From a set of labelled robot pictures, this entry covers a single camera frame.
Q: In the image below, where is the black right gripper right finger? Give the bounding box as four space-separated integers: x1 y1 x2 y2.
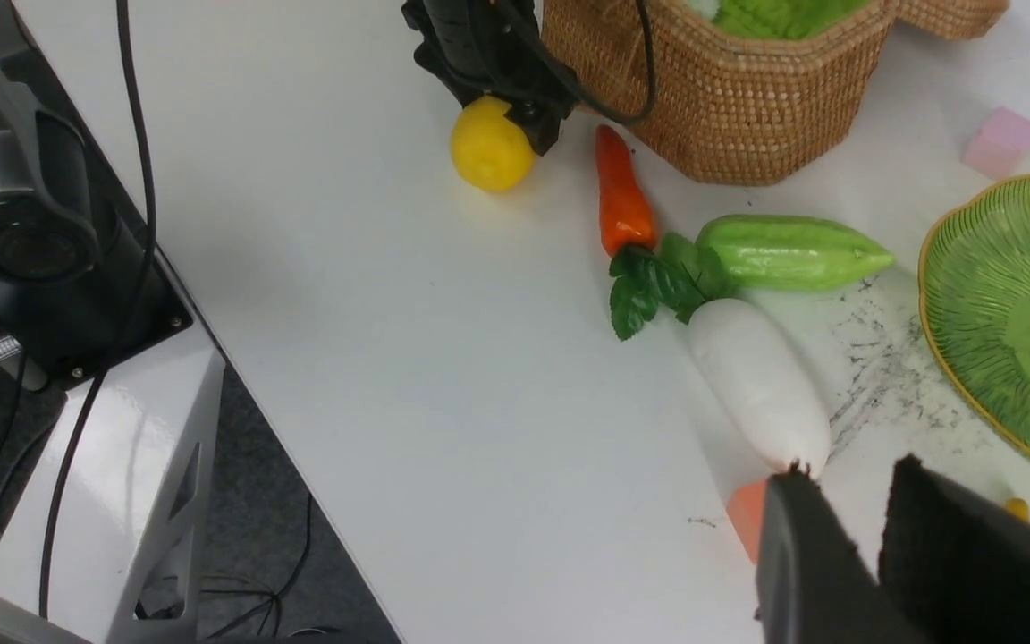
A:
876 456 1030 643

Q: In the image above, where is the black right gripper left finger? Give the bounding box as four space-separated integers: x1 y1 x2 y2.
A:
756 471 927 643

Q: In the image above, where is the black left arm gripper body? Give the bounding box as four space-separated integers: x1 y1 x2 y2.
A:
401 1 578 156

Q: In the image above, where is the yellow toy banana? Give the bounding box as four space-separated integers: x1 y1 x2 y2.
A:
1004 497 1030 523

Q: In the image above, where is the yellow toy lemon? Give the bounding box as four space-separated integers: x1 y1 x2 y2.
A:
450 95 538 192

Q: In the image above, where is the white toy radish with leaves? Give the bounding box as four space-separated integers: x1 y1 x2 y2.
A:
604 235 832 479

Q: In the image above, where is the orange toy carrot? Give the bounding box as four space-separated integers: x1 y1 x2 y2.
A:
595 123 658 258

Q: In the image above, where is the green toy bitter gourd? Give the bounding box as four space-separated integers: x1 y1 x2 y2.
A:
696 215 896 291

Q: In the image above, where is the orange foam cube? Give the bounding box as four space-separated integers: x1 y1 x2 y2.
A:
726 478 768 565

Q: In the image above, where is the woven wicker basket green lining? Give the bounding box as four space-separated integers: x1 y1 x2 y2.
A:
541 1 898 187

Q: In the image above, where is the green glass leaf plate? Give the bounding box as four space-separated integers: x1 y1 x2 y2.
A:
918 174 1030 460

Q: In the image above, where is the pink foam cube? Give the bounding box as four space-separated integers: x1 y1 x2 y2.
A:
961 106 1030 181

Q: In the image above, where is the woven wicker basket lid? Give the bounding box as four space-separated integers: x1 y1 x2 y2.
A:
898 0 1010 41

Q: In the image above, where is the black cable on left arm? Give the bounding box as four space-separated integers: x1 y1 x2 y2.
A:
488 0 659 126

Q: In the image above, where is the grey robot base camera mount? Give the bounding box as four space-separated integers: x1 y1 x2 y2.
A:
0 0 226 644

